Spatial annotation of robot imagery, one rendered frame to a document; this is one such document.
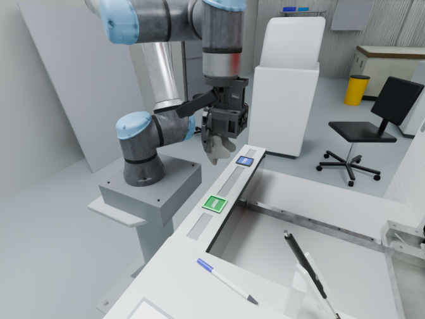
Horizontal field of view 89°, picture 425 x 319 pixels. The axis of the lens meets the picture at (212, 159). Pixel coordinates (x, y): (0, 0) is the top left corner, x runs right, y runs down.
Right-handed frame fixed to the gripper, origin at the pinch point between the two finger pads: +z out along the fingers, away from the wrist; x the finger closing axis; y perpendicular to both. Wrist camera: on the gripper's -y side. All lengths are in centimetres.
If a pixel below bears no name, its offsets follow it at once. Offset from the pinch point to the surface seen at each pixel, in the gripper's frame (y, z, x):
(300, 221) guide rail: 24.2, 26.5, 16.9
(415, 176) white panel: 59, 18, 49
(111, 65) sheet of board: -204, 7, 150
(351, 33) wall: 64, -20, 830
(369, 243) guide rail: 44, 27, 17
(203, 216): 0.0, 15.0, -5.2
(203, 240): 3.8, 14.7, -12.3
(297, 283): 24.0, 5.7, -19.1
